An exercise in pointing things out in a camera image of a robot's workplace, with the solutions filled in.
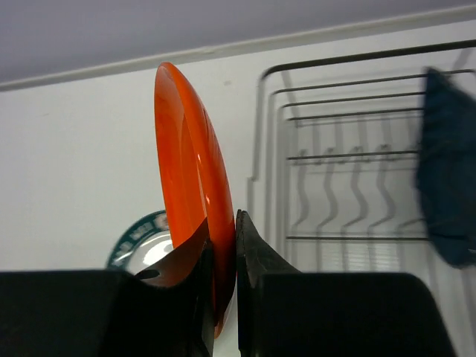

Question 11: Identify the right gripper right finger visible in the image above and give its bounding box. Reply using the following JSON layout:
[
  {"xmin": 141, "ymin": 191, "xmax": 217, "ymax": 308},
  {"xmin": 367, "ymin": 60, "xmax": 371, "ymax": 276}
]
[{"xmin": 236, "ymin": 210, "xmax": 455, "ymax": 356}]

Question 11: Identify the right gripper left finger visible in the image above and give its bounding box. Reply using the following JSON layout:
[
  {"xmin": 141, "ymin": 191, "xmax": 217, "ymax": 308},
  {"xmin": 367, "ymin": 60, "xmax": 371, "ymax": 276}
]
[{"xmin": 1, "ymin": 222, "xmax": 215, "ymax": 356}]

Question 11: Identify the white green-rimmed plate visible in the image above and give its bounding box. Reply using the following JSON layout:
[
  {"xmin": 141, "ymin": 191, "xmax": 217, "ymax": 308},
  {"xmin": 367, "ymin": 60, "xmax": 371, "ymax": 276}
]
[{"xmin": 106, "ymin": 210, "xmax": 174, "ymax": 274}]

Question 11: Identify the orange plate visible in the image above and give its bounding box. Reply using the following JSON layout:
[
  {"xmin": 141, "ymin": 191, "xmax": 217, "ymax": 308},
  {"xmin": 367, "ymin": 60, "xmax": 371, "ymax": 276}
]
[{"xmin": 154, "ymin": 62, "xmax": 236, "ymax": 335}]

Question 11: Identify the dark blue leaf plate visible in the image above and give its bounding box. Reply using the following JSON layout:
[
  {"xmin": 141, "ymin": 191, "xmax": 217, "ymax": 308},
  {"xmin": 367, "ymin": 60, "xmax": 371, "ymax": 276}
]
[{"xmin": 416, "ymin": 68, "xmax": 475, "ymax": 268}]

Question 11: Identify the black wire dish rack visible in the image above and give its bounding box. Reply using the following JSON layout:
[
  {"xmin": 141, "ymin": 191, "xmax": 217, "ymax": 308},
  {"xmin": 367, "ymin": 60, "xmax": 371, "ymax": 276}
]
[{"xmin": 247, "ymin": 39, "xmax": 475, "ymax": 289}]

